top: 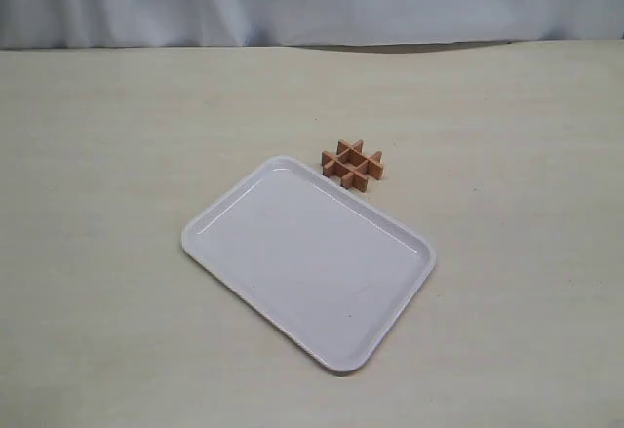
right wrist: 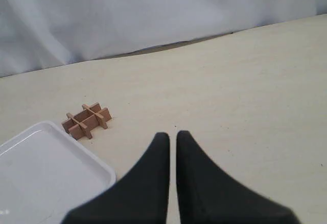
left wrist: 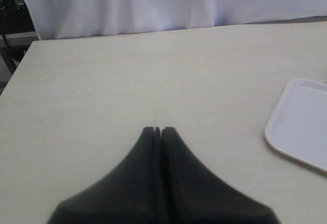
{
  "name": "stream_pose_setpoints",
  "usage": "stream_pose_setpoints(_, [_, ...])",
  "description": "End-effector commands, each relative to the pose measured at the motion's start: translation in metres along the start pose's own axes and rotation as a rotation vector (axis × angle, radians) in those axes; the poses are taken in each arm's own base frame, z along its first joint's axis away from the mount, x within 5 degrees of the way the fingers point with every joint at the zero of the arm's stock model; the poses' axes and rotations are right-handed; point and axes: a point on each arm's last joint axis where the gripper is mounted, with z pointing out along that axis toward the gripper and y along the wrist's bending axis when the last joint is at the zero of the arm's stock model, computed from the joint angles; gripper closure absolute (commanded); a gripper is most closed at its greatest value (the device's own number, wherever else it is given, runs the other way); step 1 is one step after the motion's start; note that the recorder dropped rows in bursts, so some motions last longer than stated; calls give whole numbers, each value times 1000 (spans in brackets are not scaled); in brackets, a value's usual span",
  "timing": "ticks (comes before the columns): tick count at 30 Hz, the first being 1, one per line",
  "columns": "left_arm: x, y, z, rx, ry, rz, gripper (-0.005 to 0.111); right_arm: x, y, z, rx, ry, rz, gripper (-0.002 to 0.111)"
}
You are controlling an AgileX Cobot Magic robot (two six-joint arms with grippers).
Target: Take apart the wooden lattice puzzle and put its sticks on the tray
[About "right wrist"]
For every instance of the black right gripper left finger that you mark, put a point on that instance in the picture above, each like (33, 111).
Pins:
(140, 196)

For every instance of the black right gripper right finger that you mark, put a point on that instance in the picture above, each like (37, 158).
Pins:
(207, 194)

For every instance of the notched wooden piece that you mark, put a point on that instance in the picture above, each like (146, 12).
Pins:
(79, 129)
(91, 122)
(94, 110)
(83, 115)

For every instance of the white plastic tray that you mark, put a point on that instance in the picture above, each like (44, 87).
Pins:
(45, 173)

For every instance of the white fabric backdrop curtain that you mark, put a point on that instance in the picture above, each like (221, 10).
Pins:
(39, 34)

